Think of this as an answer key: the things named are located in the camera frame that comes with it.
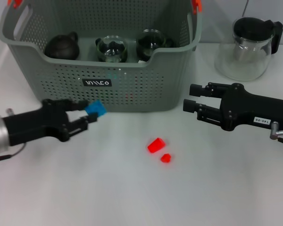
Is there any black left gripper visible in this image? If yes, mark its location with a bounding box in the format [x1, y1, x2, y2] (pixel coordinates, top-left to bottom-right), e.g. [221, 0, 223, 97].
[2, 98, 99, 146]

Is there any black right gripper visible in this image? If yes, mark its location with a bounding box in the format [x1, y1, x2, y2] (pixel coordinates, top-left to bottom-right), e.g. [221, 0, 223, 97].
[183, 82, 283, 132]

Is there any blue square building brick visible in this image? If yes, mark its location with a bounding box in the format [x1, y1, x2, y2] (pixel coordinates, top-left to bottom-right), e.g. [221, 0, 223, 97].
[84, 99, 108, 117]

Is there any red rectangular building brick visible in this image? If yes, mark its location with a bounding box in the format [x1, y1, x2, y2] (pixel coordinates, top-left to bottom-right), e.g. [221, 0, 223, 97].
[147, 137, 167, 155]

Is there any small red round-top brick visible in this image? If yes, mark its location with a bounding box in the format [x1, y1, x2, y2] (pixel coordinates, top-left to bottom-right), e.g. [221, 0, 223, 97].
[160, 153, 173, 164]

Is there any glass teacup with black sleeve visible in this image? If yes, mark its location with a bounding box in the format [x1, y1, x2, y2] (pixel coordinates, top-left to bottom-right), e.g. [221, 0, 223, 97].
[95, 35, 128, 64]
[135, 29, 174, 61]

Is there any grey-green perforated storage bin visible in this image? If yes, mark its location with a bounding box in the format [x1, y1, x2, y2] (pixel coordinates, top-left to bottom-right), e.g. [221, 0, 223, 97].
[0, 0, 202, 113]

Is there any dark clay teapot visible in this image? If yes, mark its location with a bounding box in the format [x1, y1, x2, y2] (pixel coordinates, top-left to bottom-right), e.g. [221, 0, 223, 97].
[44, 32, 80, 60]

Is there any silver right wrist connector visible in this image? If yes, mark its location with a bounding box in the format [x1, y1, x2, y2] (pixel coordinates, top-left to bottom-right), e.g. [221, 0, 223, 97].
[269, 121, 283, 141]

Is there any glass teapot with black lid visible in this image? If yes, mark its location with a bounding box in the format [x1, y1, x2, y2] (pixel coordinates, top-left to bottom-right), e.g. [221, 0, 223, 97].
[214, 16, 283, 82]

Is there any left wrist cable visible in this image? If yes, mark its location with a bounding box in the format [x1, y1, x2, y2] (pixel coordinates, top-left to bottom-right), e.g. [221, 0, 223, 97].
[0, 143, 27, 163]

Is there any thin wall cable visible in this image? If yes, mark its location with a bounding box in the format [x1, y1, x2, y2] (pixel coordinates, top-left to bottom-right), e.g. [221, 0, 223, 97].
[241, 0, 250, 16]

